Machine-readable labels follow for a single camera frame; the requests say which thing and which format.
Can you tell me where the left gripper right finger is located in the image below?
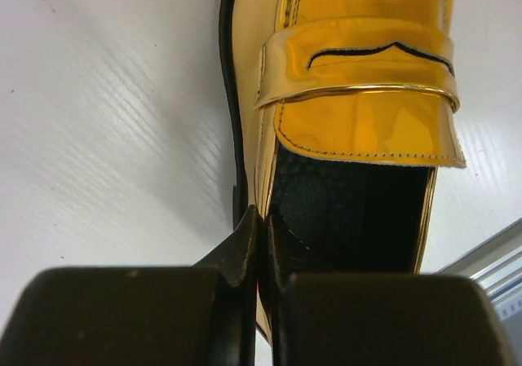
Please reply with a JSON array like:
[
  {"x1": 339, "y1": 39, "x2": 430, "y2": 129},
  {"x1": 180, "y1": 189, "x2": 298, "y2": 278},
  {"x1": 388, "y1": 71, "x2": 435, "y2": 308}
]
[{"x1": 267, "y1": 214, "x2": 517, "y2": 365}]

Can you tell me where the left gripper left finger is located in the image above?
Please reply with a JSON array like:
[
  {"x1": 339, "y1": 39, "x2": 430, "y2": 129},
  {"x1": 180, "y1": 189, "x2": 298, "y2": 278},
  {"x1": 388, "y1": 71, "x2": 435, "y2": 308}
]
[{"x1": 1, "y1": 207, "x2": 261, "y2": 365}]

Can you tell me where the gold loafer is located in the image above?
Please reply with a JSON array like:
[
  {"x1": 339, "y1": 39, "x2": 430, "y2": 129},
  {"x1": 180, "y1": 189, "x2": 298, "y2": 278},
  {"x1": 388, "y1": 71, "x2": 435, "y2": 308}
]
[{"x1": 219, "y1": 0, "x2": 467, "y2": 346}]

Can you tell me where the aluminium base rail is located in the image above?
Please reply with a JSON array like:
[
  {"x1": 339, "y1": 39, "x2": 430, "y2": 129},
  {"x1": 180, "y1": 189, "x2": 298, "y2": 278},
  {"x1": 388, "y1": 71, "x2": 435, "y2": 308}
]
[{"x1": 439, "y1": 220, "x2": 521, "y2": 321}]

